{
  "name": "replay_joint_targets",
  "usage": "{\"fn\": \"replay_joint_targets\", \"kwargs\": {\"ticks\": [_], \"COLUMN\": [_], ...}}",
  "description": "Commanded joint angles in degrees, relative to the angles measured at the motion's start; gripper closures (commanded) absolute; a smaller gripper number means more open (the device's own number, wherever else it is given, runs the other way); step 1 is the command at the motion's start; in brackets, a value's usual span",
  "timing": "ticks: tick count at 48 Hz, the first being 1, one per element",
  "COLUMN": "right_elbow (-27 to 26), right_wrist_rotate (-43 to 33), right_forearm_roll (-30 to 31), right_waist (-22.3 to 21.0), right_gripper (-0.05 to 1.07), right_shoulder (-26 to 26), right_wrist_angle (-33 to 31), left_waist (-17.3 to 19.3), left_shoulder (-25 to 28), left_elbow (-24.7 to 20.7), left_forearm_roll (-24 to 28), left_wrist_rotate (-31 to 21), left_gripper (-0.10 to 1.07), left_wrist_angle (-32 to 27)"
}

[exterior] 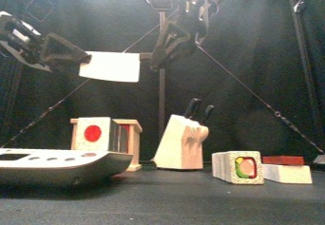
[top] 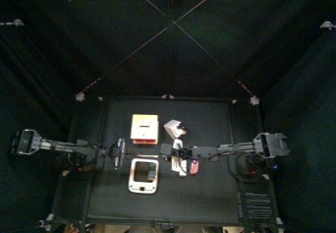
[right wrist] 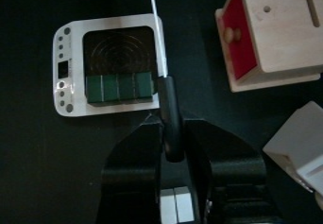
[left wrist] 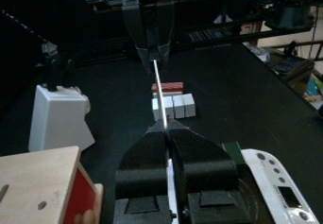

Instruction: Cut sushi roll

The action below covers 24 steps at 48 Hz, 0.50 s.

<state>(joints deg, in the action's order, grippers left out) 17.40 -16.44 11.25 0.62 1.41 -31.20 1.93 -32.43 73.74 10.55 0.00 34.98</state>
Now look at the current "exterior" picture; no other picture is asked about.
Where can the toy sushi roll green filling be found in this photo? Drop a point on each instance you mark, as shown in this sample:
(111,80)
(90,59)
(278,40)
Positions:
(230,172)

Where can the wooden toy knife block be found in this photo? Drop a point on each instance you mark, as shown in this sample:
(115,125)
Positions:
(179,149)

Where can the white kitchen scale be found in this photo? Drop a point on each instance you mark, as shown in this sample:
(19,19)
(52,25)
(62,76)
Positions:
(63,168)

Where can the red toy fish slice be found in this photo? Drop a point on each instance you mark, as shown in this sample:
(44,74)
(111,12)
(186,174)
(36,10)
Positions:
(282,160)

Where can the white toy rice block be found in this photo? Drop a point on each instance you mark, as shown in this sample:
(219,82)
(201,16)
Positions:
(288,174)

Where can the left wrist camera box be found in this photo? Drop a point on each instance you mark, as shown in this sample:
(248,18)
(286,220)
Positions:
(38,3)

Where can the vertical metal frame post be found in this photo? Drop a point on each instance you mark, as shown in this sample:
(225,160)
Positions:
(162,102)

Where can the slanted metal frame post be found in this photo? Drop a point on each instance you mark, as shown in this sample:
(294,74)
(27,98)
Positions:
(301,48)

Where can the white frame foot bracket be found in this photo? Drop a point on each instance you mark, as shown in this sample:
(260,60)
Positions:
(320,159)

